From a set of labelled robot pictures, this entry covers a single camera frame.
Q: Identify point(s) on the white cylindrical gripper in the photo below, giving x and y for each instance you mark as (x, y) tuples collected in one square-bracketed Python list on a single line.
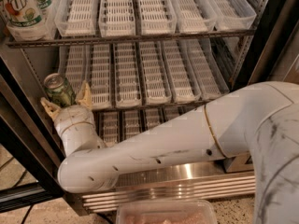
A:
[(73, 117)]

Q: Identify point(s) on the green soda can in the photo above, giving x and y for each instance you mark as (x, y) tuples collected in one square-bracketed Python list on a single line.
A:
[(59, 90)]

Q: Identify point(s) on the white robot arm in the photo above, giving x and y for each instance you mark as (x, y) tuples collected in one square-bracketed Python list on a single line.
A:
[(261, 119)]

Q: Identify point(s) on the shelf tray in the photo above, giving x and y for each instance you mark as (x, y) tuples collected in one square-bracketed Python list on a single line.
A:
[(183, 85), (205, 68), (72, 65), (131, 124), (99, 75), (77, 17), (157, 17), (127, 84), (49, 26), (233, 14), (171, 112), (155, 81), (109, 128), (116, 18), (153, 117), (194, 16)]

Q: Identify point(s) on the middle shelf tray leftmost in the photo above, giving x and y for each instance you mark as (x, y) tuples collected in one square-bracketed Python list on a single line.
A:
[(72, 65)]

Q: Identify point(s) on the open black fridge door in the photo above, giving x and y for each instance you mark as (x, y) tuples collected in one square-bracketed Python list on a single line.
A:
[(25, 137)]

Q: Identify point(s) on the top shelf tray leftmost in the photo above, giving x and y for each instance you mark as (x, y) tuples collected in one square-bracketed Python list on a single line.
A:
[(49, 26)]

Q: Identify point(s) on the stainless steel fridge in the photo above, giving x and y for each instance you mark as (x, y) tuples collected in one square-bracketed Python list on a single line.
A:
[(244, 57)]

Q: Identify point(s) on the front 7up bottle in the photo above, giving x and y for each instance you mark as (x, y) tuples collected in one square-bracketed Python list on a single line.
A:
[(25, 20)]

